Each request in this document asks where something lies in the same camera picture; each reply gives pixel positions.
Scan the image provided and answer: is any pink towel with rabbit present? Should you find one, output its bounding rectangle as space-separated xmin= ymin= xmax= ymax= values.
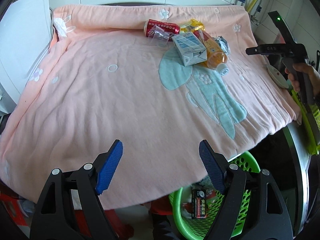
xmin=1 ymin=4 xmax=301 ymax=210

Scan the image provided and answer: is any white blue milk carton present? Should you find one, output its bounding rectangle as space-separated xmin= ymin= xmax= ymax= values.
xmin=172 ymin=32 xmax=207 ymax=67

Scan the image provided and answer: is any green dish rack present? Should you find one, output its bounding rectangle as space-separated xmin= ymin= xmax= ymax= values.
xmin=291 ymin=90 xmax=319 ymax=155

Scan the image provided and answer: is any white round scale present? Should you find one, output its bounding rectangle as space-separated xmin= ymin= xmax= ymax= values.
xmin=266 ymin=64 xmax=289 ymax=89

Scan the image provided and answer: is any person's right hand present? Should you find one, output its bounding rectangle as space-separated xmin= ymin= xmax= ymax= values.
xmin=285 ymin=63 xmax=320 ymax=97

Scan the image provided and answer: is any yellow plastic wrapper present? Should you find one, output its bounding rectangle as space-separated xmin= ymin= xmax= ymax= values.
xmin=180 ymin=18 xmax=205 ymax=33

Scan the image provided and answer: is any red cola can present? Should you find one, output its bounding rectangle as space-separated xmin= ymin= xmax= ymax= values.
xmin=144 ymin=19 xmax=180 ymax=41

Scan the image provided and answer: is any orange drink bottle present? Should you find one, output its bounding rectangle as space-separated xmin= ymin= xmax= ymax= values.
xmin=194 ymin=29 xmax=229 ymax=76

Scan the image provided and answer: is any green plastic basket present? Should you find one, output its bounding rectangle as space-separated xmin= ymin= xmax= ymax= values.
xmin=168 ymin=151 xmax=261 ymax=240

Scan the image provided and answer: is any clear plastic cup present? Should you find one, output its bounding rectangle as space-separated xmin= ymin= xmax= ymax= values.
xmin=146 ymin=25 xmax=170 ymax=48

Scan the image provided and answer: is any white washing machine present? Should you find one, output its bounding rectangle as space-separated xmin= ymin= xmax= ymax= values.
xmin=1 ymin=0 xmax=53 ymax=114

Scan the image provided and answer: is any crumpled silver foil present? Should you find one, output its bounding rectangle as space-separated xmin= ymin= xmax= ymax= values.
xmin=214 ymin=36 xmax=231 ymax=56

